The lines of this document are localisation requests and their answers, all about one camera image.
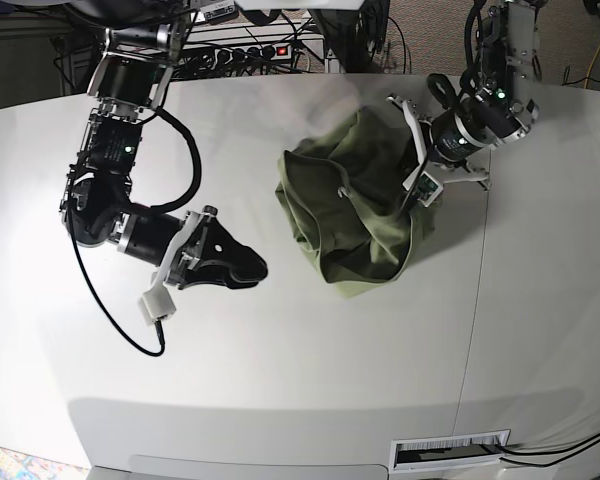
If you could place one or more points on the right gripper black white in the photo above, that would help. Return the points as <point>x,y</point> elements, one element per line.
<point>198,242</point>

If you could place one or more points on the grey table leg column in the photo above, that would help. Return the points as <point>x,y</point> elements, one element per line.
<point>338,28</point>

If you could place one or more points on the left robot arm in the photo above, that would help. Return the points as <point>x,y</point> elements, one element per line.
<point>491,106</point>

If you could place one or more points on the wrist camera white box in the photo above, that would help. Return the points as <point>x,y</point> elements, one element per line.
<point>156,305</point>
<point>428,189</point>

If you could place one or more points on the table cable grommet with brush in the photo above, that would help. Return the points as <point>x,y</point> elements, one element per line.
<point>446,453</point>

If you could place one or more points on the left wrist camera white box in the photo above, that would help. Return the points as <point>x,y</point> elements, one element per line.
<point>428,189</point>

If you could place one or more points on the black power strip red switch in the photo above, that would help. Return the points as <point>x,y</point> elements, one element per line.
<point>266,55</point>

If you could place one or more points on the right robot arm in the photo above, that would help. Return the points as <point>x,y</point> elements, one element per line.
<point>143,42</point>

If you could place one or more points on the green T-shirt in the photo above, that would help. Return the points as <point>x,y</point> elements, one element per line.
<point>342,194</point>

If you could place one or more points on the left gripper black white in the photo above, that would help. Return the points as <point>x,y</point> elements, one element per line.
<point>443,147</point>

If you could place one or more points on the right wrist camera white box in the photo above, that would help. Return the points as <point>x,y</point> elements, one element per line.
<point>156,305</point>

